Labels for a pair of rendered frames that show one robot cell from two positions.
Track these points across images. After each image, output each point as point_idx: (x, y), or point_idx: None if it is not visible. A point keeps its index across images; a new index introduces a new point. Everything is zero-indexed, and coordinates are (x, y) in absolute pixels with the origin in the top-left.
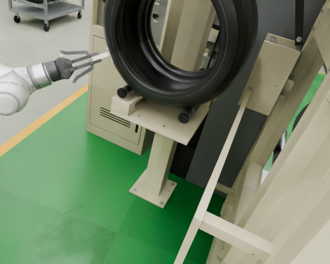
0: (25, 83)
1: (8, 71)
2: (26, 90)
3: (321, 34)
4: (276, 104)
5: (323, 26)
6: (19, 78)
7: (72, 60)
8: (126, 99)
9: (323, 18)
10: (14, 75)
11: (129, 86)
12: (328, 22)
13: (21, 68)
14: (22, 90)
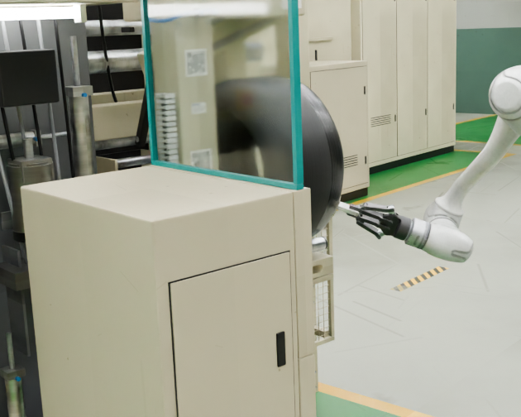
0: (427, 219)
1: (437, 197)
2: (424, 215)
3: (136, 126)
4: None
5: (126, 120)
6: (430, 206)
7: (380, 213)
8: (314, 254)
9: (96, 118)
10: (432, 202)
11: (312, 238)
12: (136, 113)
13: (436, 224)
14: (426, 208)
